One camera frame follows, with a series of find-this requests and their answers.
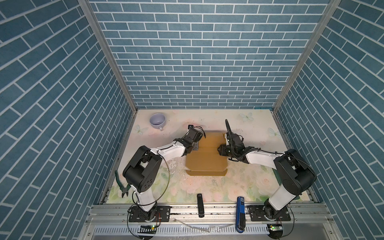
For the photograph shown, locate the brown cardboard box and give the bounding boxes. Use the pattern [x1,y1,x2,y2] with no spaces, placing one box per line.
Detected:
[186,132,228,177]

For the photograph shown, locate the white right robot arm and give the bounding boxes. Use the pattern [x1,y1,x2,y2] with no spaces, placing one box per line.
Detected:
[218,120,317,221]

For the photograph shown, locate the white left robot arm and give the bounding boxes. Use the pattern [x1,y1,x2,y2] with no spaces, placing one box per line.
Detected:
[123,125,206,219]

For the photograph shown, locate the lavender ceramic cup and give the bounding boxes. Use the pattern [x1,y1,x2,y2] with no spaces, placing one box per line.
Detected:
[150,113,167,131]

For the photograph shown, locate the green rectangular block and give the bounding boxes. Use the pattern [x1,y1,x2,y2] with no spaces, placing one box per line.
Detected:
[275,173,300,201]

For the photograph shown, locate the black marker pen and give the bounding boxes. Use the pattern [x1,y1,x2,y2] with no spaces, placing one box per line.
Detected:
[197,194,205,218]

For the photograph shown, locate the right controller board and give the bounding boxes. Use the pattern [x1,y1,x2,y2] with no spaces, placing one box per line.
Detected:
[267,224,284,233]

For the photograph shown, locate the controller board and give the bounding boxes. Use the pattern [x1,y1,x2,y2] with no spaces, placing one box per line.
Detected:
[138,225,158,235]
[267,224,284,233]

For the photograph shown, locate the left controller board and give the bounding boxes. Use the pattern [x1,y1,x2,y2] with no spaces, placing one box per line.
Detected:
[138,225,158,235]

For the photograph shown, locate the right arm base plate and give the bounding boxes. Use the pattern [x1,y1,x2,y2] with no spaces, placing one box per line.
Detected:
[246,205,291,222]

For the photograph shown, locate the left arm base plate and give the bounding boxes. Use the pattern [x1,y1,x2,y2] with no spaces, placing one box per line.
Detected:
[129,205,171,223]

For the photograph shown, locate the green handled pliers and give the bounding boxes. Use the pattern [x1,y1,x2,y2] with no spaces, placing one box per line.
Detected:
[114,170,131,198]

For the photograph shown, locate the aluminium front rail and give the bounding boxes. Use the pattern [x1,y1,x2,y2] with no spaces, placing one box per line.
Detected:
[79,202,342,240]

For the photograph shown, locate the aluminium left corner post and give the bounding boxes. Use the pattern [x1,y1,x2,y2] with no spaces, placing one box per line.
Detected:
[78,0,138,114]

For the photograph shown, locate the aluminium corner post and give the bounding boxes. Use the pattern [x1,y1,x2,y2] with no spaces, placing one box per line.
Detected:
[272,0,341,115]
[78,0,138,114]

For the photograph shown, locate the aluminium right corner post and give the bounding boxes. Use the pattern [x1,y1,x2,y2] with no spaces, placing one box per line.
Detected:
[272,0,341,115]

